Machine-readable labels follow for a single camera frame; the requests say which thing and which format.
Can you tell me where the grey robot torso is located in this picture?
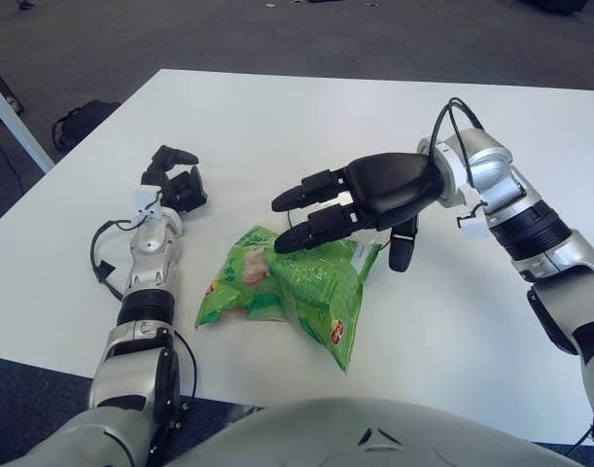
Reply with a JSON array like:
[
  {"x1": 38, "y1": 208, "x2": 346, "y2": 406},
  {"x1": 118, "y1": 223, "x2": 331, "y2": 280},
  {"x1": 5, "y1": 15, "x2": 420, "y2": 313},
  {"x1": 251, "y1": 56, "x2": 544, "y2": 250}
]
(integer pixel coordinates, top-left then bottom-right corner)
[{"x1": 150, "y1": 396, "x2": 570, "y2": 467}]

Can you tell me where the green snack bag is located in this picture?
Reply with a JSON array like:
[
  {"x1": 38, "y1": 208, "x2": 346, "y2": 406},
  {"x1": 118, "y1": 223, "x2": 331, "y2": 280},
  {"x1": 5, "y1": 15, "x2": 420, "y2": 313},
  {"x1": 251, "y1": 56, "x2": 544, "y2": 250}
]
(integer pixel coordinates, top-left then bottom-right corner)
[{"x1": 193, "y1": 225, "x2": 383, "y2": 375}]

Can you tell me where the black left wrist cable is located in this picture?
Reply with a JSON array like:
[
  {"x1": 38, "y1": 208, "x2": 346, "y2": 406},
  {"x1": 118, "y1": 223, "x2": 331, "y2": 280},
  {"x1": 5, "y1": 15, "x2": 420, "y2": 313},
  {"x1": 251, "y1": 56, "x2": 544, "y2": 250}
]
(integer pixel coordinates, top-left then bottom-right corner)
[{"x1": 89, "y1": 218, "x2": 142, "y2": 303}]

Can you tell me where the black backpack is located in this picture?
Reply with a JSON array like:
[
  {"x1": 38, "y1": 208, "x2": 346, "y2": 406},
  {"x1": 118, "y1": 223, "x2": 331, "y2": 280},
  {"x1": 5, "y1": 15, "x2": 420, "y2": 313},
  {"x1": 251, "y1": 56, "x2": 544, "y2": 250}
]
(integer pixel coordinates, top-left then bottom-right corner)
[{"x1": 52, "y1": 100, "x2": 122, "y2": 151}]

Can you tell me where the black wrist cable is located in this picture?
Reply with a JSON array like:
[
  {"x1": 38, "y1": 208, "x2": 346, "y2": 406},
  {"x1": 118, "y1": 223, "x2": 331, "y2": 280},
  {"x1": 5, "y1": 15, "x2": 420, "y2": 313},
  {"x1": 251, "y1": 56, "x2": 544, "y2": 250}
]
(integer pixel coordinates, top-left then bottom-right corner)
[
  {"x1": 431, "y1": 96, "x2": 487, "y2": 196},
  {"x1": 89, "y1": 218, "x2": 142, "y2": 303}
]

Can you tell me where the thin black elbow cable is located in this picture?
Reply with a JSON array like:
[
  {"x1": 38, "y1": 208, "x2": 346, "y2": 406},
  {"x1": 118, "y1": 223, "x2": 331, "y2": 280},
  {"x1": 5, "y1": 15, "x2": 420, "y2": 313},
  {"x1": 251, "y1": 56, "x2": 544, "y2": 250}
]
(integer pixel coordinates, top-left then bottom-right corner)
[{"x1": 173, "y1": 334, "x2": 199, "y2": 406}]

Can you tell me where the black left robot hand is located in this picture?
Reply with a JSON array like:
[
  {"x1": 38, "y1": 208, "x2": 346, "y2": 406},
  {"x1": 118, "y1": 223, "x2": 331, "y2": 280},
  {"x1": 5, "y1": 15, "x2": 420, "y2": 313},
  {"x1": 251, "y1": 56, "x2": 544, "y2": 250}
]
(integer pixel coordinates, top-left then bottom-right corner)
[{"x1": 141, "y1": 144, "x2": 209, "y2": 213}]

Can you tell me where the thin black shoulder cable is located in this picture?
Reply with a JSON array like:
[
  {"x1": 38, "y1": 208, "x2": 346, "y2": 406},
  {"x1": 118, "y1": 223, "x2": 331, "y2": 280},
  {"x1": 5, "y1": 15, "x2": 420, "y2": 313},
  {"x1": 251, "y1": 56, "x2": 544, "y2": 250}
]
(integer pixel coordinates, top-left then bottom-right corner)
[{"x1": 571, "y1": 421, "x2": 594, "y2": 447}]

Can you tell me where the black bulky floor object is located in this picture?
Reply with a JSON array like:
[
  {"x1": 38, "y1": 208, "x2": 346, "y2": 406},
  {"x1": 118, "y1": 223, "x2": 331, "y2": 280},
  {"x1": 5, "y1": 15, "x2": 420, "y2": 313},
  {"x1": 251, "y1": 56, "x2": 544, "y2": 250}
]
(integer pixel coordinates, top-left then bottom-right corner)
[{"x1": 517, "y1": 0, "x2": 587, "y2": 14}]

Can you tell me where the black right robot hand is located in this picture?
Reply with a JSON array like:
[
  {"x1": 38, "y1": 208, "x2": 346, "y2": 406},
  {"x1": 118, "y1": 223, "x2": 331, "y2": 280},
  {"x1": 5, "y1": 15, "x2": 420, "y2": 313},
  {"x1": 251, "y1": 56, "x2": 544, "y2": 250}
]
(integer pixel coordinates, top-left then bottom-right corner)
[{"x1": 270, "y1": 151, "x2": 446, "y2": 273}]

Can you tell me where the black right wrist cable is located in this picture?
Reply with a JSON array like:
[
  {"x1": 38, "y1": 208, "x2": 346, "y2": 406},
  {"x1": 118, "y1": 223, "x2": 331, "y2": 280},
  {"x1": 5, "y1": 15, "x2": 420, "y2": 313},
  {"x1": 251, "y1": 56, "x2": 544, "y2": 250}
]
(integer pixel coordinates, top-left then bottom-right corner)
[{"x1": 431, "y1": 96, "x2": 487, "y2": 196}]

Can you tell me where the dark flat floor object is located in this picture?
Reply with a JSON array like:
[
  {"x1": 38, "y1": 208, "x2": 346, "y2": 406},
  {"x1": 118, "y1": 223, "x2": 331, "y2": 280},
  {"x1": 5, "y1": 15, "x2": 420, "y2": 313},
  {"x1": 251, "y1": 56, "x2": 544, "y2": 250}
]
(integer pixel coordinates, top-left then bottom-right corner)
[{"x1": 0, "y1": 70, "x2": 25, "y2": 118}]

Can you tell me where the white table leg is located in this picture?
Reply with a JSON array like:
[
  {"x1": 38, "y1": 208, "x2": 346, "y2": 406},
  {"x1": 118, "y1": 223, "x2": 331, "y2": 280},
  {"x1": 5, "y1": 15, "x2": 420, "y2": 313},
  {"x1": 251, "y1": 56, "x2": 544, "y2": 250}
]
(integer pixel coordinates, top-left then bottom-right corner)
[{"x1": 0, "y1": 55, "x2": 55, "y2": 174}]

